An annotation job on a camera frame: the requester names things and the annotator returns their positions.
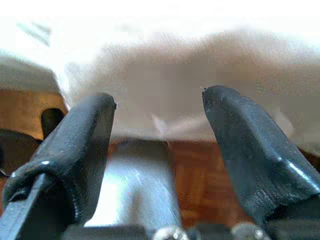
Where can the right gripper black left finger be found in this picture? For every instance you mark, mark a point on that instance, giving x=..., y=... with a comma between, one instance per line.
x=75, y=150

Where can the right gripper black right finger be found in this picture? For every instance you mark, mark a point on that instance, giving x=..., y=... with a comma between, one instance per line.
x=250, y=150

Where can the grey right robot leg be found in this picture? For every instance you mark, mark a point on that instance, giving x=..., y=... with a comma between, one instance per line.
x=140, y=190

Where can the beige floral bed sheet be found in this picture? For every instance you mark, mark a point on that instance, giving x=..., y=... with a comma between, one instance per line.
x=187, y=82

